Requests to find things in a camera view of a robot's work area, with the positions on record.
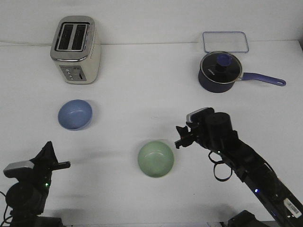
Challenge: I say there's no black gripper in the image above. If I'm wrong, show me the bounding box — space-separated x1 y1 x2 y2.
32 141 71 187
175 118 208 149

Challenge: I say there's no green bowl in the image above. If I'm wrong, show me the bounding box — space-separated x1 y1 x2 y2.
137 140 174 178

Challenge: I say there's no blue bowl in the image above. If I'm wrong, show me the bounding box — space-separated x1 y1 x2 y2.
57 99 93 131

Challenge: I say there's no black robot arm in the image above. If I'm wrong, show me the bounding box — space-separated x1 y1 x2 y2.
3 141 71 227
175 107 303 227

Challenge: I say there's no glass pot lid purple knob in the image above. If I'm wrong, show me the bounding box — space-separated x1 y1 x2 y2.
200 52 243 84

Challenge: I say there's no clear container lid blue rim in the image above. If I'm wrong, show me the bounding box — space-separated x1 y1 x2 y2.
202 31 249 53

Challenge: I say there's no cream silver two-slot toaster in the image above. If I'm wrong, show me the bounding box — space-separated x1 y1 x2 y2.
50 16 101 84

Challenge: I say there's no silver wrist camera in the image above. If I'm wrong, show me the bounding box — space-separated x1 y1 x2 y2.
3 160 35 179
186 107 214 123

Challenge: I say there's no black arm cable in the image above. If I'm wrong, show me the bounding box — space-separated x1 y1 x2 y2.
208 151 234 183
0 191 15 224

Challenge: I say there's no dark blue saucepan purple handle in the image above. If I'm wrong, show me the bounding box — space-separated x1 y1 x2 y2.
198 70 286 93

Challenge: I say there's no white toaster power cord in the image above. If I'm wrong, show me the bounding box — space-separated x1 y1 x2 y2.
0 41 53 46

